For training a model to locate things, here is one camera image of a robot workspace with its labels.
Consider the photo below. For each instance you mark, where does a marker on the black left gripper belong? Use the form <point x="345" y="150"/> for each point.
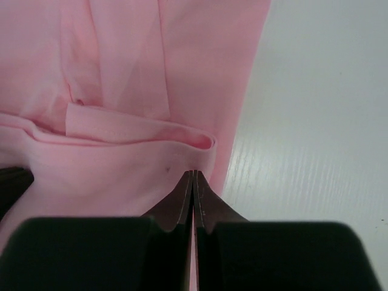
<point x="14" y="181"/>

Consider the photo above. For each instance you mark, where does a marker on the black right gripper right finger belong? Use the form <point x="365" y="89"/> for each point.
<point x="209" y="210"/>

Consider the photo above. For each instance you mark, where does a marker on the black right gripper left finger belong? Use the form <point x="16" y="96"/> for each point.
<point x="167" y="260"/>

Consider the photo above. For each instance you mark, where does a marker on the pink t-shirt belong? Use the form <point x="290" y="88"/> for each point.
<point x="108" y="103"/>

